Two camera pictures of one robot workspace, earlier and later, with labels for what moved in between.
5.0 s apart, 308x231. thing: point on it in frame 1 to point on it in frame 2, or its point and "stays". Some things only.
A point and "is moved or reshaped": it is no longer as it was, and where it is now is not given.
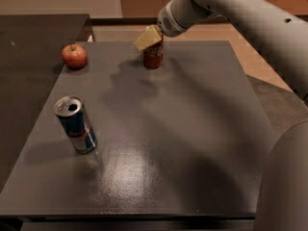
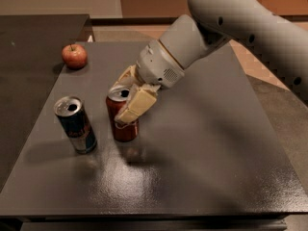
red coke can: [153, 55] is moved or reshaped
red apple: [74, 56] stays
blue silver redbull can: [72, 110] stays
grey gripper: [167, 23] to [158, 64]
